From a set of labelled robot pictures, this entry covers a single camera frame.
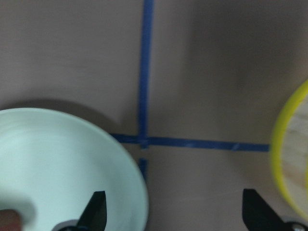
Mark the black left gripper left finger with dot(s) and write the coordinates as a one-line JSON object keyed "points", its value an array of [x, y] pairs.
{"points": [[94, 216]]}

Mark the near yellow bamboo steamer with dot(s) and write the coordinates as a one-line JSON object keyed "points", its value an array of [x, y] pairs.
{"points": [[289, 151]]}

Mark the light green plate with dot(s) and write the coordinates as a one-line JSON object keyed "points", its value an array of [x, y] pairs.
{"points": [[52, 162]]}

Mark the brown steamed bun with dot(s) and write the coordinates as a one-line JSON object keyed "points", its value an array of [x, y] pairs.
{"points": [[10, 220]]}

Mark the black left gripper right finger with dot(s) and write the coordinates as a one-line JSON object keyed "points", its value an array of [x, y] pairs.
{"points": [[258, 215]]}

